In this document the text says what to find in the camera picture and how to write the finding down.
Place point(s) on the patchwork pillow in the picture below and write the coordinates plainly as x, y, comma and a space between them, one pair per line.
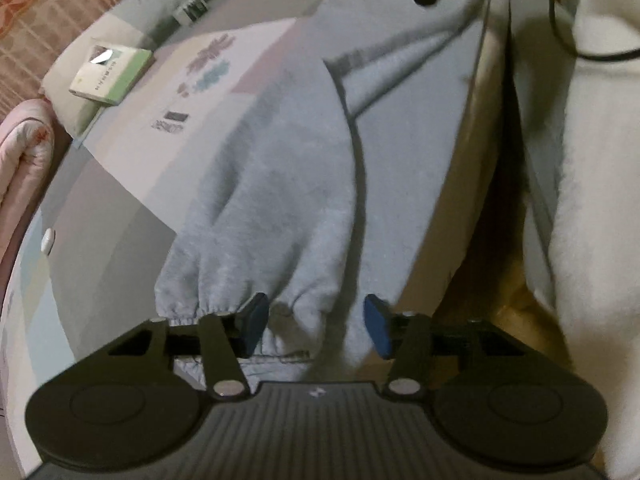
150, 0

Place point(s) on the green white book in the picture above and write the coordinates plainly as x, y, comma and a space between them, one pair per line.
110, 77

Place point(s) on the white earbud case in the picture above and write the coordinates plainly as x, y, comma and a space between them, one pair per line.
47, 241

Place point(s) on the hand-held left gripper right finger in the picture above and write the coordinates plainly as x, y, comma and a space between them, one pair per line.
377, 327

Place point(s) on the person's white fluffy robe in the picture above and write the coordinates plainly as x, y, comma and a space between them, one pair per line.
600, 185

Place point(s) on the patchwork flower bed sheet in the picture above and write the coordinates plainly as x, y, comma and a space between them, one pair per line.
125, 200

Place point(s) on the red beige patterned curtain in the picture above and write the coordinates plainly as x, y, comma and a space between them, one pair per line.
40, 25

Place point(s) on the small white green packet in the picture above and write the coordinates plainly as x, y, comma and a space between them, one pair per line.
190, 10

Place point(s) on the grey sweatpants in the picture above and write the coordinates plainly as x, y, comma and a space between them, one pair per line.
280, 160

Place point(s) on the folded pink quilt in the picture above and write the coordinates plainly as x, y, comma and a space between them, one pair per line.
25, 150

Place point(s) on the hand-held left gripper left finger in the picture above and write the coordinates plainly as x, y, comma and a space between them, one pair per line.
255, 322

